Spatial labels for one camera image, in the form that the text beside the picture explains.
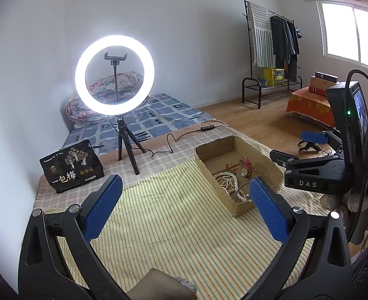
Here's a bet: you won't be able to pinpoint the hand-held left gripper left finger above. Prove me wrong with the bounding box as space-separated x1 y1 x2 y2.
18 174 131 300

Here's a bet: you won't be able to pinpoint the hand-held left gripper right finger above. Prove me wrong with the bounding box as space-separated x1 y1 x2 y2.
240 176 353 300

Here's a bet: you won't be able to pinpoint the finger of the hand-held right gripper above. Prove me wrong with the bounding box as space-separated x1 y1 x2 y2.
269 149 341 171
298 129 342 154

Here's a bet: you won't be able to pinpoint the thick twisted pearl necklace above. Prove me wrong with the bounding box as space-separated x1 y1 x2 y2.
221 175 253 205

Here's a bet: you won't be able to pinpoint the thin pearl strand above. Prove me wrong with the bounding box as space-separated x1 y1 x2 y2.
213 170 238 182

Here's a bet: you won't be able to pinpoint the person's right hand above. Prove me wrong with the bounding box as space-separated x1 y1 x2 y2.
320 190 368 235

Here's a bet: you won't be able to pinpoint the orange cloth covered table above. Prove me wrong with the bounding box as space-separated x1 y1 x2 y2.
286 87 336 129

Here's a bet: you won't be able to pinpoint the black snack bag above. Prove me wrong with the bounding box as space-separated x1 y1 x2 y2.
39 139 106 194

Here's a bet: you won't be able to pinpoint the dark flat box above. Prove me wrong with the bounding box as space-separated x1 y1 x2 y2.
315 72 339 82

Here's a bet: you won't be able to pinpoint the black tripod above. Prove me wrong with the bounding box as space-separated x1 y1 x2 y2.
117 117 147 176

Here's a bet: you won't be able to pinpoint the yellow box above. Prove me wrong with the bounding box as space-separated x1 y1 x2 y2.
264 68 285 87

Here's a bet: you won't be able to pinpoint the striped yellow cloth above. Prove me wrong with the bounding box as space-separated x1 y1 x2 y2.
42 158 316 300

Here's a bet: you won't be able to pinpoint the black clothes rack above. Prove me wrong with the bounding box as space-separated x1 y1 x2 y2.
242 0 303 110

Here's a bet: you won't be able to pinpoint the brown cloth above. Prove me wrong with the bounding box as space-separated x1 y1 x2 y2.
131 267 199 300

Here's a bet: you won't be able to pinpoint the dark striped clothing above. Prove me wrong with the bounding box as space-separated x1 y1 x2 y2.
351 247 368 291

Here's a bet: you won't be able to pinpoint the floral pillow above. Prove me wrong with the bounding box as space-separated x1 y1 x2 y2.
87 71 144 101
66 97 109 122

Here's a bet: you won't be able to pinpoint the dark hanging clothes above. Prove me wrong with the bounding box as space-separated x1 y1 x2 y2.
270 14 301 82

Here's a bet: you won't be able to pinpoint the blue patterned bed sheet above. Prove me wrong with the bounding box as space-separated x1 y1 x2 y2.
62 93 217 155

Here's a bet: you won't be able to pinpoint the window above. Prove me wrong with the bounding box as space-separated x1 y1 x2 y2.
315 0 368 76

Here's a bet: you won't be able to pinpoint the striped hanging towel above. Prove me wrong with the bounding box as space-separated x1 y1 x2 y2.
247 1 275 68

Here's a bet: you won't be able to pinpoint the black phone holder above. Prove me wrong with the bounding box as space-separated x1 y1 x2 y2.
104 51 128 102

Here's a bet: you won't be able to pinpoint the red strap watch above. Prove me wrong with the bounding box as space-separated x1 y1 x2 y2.
239 158 255 177

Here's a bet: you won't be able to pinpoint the black ring light cable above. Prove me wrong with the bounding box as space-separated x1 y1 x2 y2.
140 124 224 158

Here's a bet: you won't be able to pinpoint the white ring light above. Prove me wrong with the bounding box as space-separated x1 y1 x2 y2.
75 35 156 115

